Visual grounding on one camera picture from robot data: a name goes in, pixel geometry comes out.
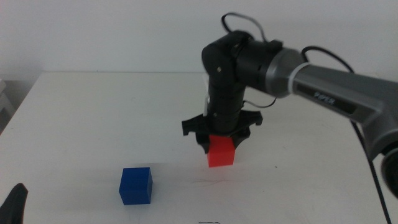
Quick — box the red cube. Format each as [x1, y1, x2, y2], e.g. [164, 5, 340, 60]
[207, 134, 235, 168]

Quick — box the blue cube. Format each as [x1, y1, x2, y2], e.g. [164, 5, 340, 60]
[118, 167, 154, 206]

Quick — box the thin black right gripper cable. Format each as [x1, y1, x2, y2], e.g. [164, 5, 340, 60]
[243, 96, 278, 109]

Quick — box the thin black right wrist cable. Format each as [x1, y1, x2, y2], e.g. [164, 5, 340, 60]
[220, 12, 269, 44]

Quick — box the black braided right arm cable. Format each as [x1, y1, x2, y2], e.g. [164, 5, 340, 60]
[300, 45, 393, 224]

